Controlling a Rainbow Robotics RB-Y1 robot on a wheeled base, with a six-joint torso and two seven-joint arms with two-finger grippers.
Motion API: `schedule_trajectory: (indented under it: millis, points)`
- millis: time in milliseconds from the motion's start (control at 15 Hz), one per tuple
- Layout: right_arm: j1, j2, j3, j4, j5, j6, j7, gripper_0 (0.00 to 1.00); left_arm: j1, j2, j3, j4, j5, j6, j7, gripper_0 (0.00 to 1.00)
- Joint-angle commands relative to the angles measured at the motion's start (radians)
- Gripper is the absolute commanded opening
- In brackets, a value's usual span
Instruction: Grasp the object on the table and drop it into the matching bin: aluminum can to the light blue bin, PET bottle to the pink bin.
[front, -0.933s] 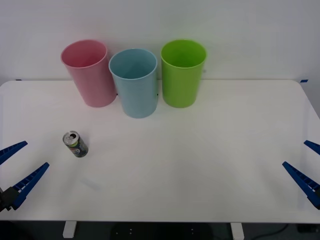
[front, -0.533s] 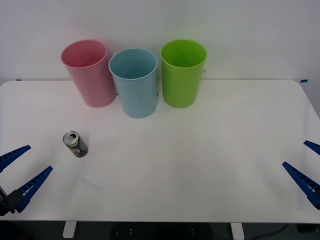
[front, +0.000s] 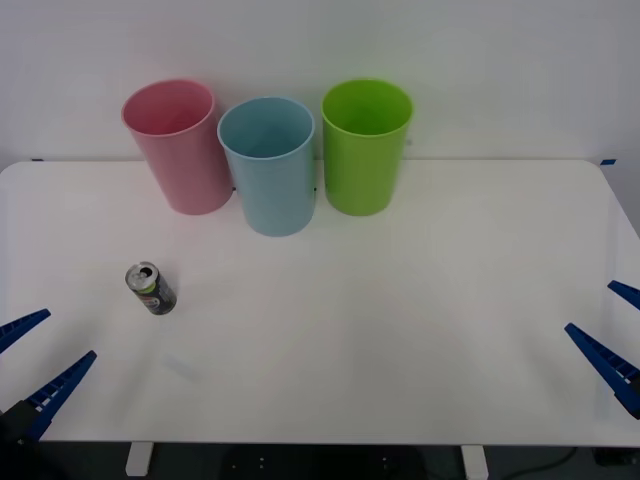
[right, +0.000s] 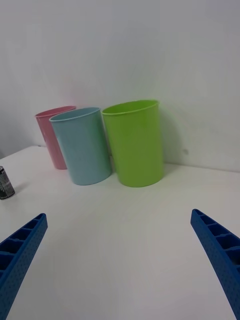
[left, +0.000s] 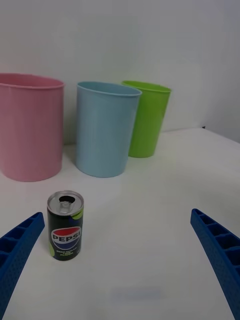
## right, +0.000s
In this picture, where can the black drink can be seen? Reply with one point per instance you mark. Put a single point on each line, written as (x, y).
(5, 185)

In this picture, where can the green plastic bin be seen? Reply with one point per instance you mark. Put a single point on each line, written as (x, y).
(136, 147)

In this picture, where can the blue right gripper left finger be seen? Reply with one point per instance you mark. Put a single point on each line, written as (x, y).
(22, 252)

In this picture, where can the pink plastic bin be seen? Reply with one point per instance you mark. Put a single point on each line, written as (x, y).
(47, 132)

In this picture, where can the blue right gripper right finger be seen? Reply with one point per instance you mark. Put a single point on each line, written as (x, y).
(220, 252)

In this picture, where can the pale blue plastic bin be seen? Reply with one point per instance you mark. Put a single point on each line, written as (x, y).
(82, 150)

